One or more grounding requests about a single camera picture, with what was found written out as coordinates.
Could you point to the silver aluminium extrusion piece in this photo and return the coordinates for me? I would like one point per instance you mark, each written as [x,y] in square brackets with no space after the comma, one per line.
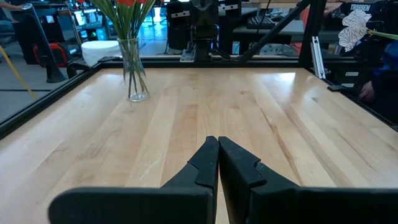
[318,59]

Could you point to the clear glass vase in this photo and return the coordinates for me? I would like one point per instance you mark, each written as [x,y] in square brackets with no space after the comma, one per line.
[133,77]

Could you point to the person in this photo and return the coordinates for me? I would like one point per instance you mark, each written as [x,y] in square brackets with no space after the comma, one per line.
[9,6]
[387,87]

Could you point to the red flower bunch green leaves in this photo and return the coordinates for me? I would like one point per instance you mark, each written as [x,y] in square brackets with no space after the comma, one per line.
[130,21]

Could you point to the white patterned flower spray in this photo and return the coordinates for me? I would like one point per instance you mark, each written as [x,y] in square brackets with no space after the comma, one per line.
[354,31]

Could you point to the black metal table frame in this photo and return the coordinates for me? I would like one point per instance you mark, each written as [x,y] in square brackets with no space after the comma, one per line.
[186,63]

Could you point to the person's hand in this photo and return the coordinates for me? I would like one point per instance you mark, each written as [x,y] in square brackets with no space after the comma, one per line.
[367,92]

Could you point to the red black tool case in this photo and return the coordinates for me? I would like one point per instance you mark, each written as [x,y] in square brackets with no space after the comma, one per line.
[59,54]

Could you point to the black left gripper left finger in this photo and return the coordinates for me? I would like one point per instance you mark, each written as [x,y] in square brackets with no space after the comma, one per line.
[140,208]

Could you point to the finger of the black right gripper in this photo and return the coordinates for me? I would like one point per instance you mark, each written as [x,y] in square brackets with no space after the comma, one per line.
[200,4]
[209,4]

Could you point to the grey desk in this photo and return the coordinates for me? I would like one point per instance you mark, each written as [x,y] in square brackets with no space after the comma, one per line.
[289,29]

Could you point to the black keyboard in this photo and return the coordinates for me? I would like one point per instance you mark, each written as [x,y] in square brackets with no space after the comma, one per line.
[261,22]

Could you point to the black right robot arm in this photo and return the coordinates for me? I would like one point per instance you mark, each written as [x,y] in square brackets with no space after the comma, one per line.
[203,40]

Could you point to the white round bin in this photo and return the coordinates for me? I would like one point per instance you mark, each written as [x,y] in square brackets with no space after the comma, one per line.
[99,53]

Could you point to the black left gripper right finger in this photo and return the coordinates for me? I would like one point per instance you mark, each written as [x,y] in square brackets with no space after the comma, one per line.
[295,208]

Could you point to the black Trossen-printed object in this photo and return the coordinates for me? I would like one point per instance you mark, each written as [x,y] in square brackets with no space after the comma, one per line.
[379,9]

